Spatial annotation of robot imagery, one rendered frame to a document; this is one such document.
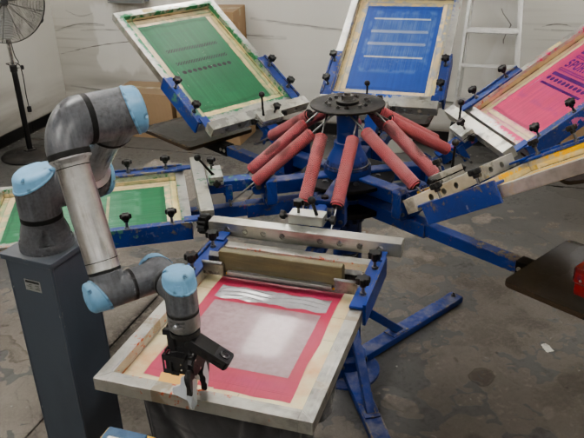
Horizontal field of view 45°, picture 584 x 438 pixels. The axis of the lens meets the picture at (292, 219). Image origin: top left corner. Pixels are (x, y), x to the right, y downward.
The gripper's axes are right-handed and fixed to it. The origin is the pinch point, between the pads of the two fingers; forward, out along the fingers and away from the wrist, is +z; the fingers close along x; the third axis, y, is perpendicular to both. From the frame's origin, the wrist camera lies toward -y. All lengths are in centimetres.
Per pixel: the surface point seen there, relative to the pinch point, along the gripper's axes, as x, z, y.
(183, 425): -7.4, 18.0, 10.2
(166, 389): 0.8, -0.9, 8.9
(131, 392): 1.9, 1.2, 18.2
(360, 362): -123, 78, -11
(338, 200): -103, -8, -7
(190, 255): -52, -8, 27
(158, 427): -7.4, 20.6, 18.1
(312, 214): -87, -9, -2
